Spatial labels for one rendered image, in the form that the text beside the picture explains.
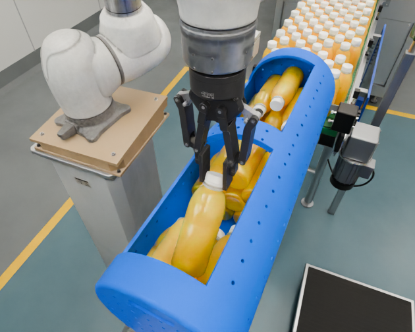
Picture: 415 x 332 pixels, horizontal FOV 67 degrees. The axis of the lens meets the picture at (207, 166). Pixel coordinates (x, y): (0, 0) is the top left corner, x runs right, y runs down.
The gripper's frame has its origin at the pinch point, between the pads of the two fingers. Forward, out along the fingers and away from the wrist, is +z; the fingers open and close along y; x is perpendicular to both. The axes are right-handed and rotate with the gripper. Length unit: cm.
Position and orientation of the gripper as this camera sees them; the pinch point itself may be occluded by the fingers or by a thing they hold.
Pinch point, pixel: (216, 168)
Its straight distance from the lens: 55.3
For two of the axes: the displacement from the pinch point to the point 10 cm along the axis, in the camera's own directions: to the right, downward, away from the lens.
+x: 4.4, -6.6, 6.1
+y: 9.0, 3.1, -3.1
